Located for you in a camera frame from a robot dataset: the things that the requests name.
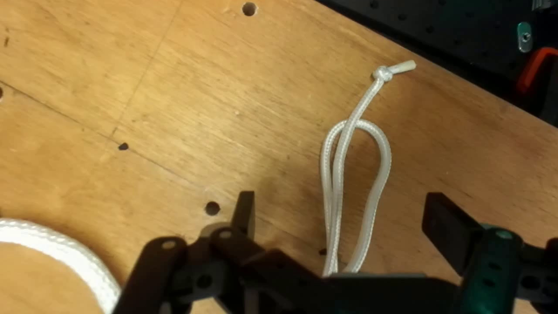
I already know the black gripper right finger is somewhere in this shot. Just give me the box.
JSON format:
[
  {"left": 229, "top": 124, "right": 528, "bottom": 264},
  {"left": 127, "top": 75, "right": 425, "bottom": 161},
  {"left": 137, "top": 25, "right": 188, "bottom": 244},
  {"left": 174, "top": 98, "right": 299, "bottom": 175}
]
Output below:
[{"left": 420, "top": 190, "right": 488, "bottom": 276}]

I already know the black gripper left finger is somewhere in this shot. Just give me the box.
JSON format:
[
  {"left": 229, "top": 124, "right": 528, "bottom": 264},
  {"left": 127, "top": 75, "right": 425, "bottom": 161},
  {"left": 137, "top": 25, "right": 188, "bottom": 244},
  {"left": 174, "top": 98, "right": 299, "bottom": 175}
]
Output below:
[{"left": 228, "top": 190, "right": 256, "bottom": 241}]

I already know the thin white knotted cord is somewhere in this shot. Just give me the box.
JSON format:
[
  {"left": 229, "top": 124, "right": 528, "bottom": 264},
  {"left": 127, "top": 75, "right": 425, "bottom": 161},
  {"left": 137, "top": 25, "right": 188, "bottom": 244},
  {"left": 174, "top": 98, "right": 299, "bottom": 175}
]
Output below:
[{"left": 318, "top": 58, "right": 418, "bottom": 279}]

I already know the white braided rope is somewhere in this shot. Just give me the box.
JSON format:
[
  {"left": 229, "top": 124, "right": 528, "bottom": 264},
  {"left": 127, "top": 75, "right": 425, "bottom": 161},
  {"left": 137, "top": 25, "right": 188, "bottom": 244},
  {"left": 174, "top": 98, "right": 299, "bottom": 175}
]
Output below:
[{"left": 0, "top": 217, "right": 123, "bottom": 314}]

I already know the small grey metal bracket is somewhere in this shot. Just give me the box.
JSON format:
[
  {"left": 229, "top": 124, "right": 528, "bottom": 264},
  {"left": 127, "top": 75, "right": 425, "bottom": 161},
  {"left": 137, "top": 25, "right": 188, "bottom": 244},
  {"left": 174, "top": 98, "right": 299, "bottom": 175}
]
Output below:
[{"left": 514, "top": 21, "right": 535, "bottom": 56}]

